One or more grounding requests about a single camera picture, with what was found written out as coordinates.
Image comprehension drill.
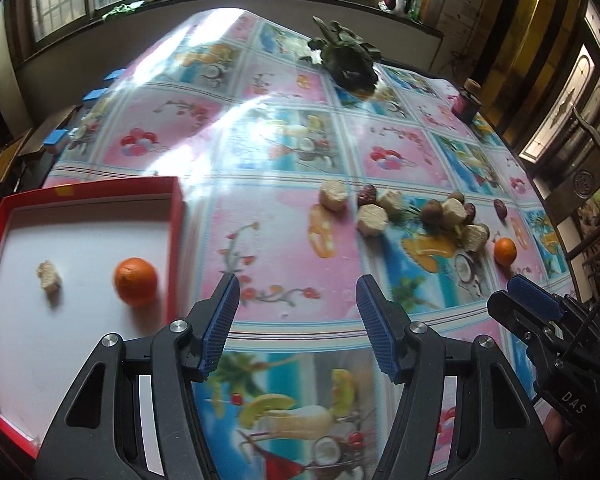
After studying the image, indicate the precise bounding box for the cluster beige rice cake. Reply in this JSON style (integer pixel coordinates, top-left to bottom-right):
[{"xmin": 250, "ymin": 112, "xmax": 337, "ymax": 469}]
[{"xmin": 440, "ymin": 198, "xmax": 467, "ymax": 230}]

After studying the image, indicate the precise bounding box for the hexagonal beige rice cake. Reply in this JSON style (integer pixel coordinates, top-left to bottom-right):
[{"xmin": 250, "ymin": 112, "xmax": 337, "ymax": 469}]
[{"xmin": 356, "ymin": 204, "xmax": 389, "ymax": 237}]

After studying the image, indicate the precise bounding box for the red white helmet on sill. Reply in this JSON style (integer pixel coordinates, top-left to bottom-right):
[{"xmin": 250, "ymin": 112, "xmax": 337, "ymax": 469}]
[{"xmin": 378, "ymin": 0, "xmax": 412, "ymax": 16}]

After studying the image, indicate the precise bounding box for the large orange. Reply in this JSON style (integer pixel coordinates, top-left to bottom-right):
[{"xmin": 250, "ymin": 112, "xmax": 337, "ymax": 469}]
[{"xmin": 114, "ymin": 257, "xmax": 158, "ymax": 308}]

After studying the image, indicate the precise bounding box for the dark jar with cork lid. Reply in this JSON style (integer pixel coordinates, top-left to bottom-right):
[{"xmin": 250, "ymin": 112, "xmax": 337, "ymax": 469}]
[{"xmin": 452, "ymin": 78, "xmax": 482, "ymax": 125}]

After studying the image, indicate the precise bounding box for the brown longan fruit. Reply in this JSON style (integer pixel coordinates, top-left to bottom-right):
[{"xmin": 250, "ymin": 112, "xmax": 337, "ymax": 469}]
[{"xmin": 419, "ymin": 200, "xmax": 444, "ymax": 226}]

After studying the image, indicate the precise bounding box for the wooden chair left side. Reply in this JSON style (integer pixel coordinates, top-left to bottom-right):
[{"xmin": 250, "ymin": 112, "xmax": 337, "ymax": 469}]
[{"xmin": 0, "ymin": 105, "xmax": 78, "ymax": 194}]

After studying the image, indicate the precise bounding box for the blue box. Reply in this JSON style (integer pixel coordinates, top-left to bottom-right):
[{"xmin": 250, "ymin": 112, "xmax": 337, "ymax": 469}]
[
  {"xmin": 82, "ymin": 88, "xmax": 107, "ymax": 106},
  {"xmin": 104, "ymin": 68, "xmax": 125, "ymax": 84},
  {"xmin": 43, "ymin": 128, "xmax": 71, "ymax": 155}
]

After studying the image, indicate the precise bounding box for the red tray white inside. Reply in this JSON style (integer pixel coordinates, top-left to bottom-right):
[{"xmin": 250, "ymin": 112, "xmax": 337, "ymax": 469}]
[{"xmin": 0, "ymin": 177, "xmax": 185, "ymax": 460}]

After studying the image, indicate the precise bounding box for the wooden chair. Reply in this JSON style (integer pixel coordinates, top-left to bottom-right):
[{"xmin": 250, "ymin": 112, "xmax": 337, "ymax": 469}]
[
  {"xmin": 0, "ymin": 105, "xmax": 78, "ymax": 194},
  {"xmin": 544, "ymin": 107, "xmax": 600, "ymax": 276}
]

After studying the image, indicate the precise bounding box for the small orange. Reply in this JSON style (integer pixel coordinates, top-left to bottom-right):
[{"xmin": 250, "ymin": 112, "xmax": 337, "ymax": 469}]
[{"xmin": 493, "ymin": 237, "xmax": 517, "ymax": 268}]

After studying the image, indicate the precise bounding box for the colourful plastic tablecloth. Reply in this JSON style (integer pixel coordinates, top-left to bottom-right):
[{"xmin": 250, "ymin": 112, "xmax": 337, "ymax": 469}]
[{"xmin": 47, "ymin": 8, "xmax": 573, "ymax": 479}]

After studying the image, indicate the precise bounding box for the green item on sill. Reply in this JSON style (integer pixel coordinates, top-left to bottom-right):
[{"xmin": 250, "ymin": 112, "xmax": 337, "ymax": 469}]
[{"xmin": 102, "ymin": 0, "xmax": 145, "ymax": 22}]

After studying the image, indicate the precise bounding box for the green bottle on sill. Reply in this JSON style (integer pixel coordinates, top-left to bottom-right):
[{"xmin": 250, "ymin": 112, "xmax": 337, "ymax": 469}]
[{"xmin": 410, "ymin": 0, "xmax": 422, "ymax": 22}]

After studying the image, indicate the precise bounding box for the isolated red date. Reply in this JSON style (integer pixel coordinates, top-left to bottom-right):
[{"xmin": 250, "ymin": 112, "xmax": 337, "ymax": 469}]
[{"xmin": 493, "ymin": 198, "xmax": 508, "ymax": 220}]

